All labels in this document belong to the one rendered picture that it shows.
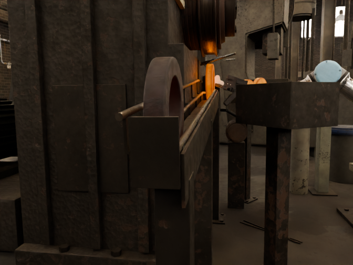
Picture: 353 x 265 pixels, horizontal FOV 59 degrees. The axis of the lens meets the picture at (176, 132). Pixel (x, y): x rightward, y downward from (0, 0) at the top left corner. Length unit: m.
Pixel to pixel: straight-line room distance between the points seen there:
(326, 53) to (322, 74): 8.90
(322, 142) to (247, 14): 2.48
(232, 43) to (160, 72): 3.91
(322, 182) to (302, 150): 0.28
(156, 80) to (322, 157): 1.99
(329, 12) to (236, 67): 6.72
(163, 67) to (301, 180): 1.92
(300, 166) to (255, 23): 2.48
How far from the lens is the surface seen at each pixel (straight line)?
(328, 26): 10.67
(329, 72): 1.65
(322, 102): 1.05
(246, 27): 4.36
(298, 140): 2.26
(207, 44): 1.52
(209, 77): 1.53
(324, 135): 2.34
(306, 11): 10.48
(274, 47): 4.05
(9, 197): 1.58
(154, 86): 0.46
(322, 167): 2.38
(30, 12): 1.37
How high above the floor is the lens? 0.68
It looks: 7 degrees down
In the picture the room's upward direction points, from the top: 1 degrees counter-clockwise
